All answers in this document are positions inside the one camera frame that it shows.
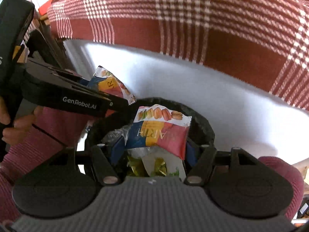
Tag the clear plastic bag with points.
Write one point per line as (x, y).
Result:
(113, 135)

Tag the gold snack packet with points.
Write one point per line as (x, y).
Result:
(135, 166)

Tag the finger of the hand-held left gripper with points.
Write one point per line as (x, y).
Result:
(117, 104)
(77, 78)

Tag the red plaid blanket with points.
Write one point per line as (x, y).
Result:
(193, 17)

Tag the black-lined trash bin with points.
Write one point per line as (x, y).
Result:
(201, 123)

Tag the person's left hand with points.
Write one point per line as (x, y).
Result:
(21, 123)

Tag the white plastic wrapper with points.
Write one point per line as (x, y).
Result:
(173, 165)

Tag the macaron print snack packet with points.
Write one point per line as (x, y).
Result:
(113, 84)
(164, 133)

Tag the white bed sheet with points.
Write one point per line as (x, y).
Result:
(217, 101)

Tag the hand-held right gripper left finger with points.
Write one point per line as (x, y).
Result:
(103, 164)

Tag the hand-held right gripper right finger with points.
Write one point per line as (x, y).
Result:
(204, 160)

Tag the red flat box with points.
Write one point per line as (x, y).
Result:
(44, 8)

